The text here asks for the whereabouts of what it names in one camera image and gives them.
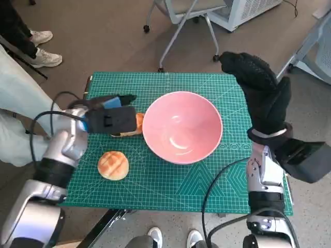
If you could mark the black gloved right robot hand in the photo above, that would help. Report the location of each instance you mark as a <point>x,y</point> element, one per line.
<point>266,103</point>

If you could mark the pink bowl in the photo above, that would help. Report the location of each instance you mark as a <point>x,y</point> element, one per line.
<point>181,121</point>

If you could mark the white perforated cabinet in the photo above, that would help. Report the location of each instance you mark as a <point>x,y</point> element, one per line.
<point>248,10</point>

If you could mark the person in black trousers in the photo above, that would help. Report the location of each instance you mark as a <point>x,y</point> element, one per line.
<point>13,25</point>

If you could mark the long striped toy bread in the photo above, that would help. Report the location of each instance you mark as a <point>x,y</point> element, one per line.
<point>139,121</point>

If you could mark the black stand leg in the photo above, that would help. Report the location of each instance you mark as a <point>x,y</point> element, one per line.
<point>41,74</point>

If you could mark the white shoe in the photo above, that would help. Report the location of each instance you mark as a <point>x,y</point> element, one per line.
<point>194,237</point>
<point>155,236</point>

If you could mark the person in pale trousers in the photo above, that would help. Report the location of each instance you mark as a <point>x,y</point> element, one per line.
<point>18,103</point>

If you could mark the dark grey knee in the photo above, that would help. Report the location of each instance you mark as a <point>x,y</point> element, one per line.
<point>204,245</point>
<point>139,242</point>

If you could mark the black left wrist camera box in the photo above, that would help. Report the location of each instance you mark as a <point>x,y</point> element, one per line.
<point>113,120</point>

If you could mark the grey rolling chair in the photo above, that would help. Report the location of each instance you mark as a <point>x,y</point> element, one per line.
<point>204,3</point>

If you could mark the round scored toy bread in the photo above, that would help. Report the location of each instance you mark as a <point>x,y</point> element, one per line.
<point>113,165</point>

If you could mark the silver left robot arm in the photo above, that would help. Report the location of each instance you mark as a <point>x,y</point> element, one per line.
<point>59,144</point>

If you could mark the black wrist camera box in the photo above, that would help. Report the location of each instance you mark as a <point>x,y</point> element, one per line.
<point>302,160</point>
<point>113,120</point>

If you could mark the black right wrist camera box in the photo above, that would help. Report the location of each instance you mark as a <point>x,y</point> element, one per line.
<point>302,160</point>

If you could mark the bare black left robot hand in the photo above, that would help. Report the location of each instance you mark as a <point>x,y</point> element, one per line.
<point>113,102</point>

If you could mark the pale cardboard sheet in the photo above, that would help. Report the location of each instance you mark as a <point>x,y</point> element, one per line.
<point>319,14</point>

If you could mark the green cutting mat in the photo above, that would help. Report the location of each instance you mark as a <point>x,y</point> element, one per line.
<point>160,186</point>

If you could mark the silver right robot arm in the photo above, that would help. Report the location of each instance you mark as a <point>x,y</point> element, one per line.
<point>266,201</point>

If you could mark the black metal slide rail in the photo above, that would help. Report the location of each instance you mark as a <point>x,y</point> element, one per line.
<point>103,224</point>

